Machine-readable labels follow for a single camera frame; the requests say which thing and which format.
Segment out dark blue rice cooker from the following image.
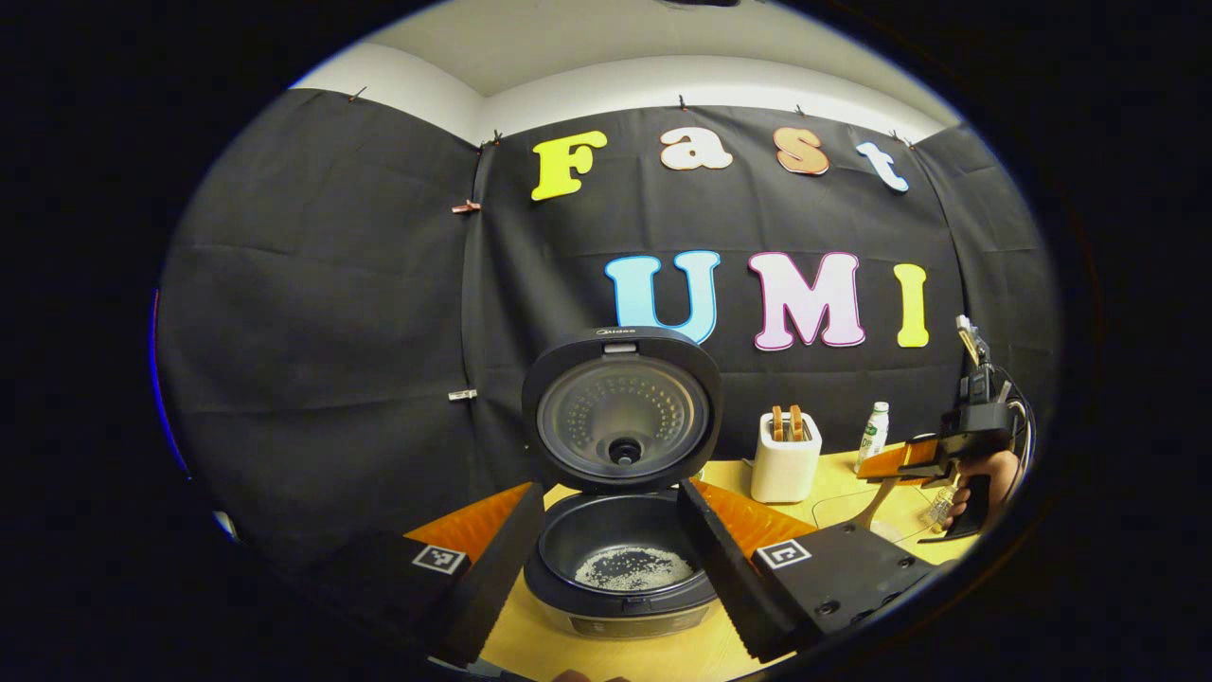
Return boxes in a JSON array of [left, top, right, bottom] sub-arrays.
[[521, 325, 725, 641]]

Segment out white rice grains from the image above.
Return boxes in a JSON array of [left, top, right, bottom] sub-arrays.
[[573, 545, 697, 593]]

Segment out wooden spoon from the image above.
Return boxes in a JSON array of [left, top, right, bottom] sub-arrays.
[[849, 476, 900, 531]]

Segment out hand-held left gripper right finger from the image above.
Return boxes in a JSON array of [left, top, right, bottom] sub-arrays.
[[676, 478, 953, 664]]

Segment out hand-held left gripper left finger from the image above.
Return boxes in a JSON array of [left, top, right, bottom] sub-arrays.
[[303, 481, 547, 669]]

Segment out white green-label bottle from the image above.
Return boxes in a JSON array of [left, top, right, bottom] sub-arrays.
[[855, 402, 891, 475]]

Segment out black backdrop cloth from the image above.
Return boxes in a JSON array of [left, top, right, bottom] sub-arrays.
[[156, 87, 1060, 560]]

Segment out white toaster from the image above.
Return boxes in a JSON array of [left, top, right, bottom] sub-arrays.
[[751, 410, 823, 504]]

